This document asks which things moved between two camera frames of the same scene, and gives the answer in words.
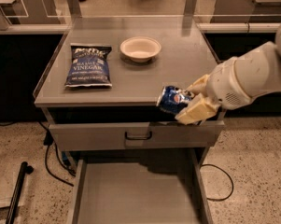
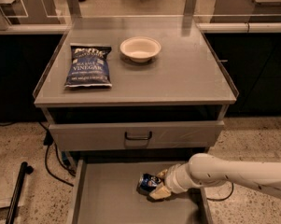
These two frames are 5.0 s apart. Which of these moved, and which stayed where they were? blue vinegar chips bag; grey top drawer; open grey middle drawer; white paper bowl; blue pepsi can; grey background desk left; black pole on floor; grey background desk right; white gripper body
Moved: white gripper body; blue pepsi can
Stayed: blue vinegar chips bag; open grey middle drawer; grey top drawer; grey background desk left; grey background desk right; white paper bowl; black pole on floor
